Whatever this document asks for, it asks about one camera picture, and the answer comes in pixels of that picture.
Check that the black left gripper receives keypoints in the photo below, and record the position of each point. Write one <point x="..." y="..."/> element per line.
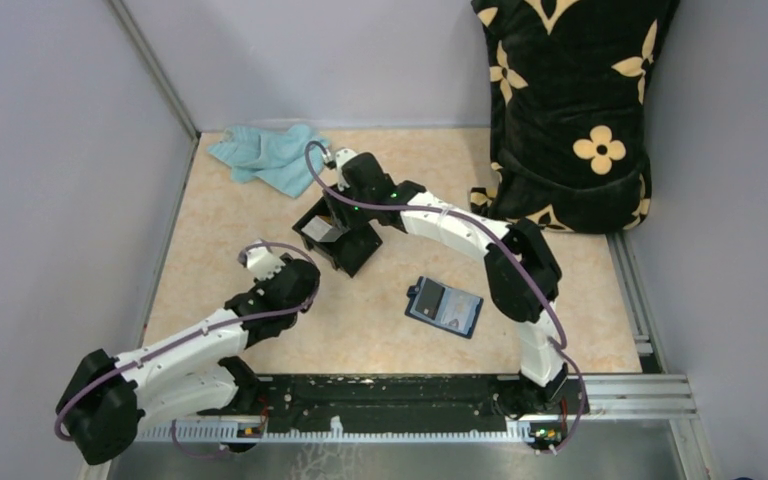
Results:
<point x="262" y="284"/>

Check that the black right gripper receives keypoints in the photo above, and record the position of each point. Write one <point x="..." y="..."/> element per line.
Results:
<point x="340" y="216"/>

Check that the grey credit card stack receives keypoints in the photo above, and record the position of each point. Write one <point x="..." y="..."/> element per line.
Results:
<point x="321" y="229"/>

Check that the black plastic card box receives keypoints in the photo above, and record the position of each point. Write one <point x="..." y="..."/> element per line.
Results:
<point x="351" y="251"/>

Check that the blue leather card holder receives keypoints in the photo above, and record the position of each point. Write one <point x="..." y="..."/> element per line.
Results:
<point x="444" y="307"/>

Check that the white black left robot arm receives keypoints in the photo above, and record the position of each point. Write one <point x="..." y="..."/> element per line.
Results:
<point x="111" y="399"/>

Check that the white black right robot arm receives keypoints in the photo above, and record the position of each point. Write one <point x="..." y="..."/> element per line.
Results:
<point x="522" y="273"/>

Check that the light blue cloth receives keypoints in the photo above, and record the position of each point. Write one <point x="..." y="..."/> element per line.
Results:
<point x="273" y="157"/>

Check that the black floral cushion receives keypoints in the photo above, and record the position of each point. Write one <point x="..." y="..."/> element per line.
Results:
<point x="568" y="81"/>

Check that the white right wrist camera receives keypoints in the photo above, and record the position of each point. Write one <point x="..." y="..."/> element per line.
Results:
<point x="339" y="158"/>

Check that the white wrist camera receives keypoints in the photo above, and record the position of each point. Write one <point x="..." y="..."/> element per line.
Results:
<point x="261" y="262"/>
<point x="339" y="158"/>

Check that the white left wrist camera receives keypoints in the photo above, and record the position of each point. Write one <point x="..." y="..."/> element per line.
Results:
<point x="261" y="262"/>

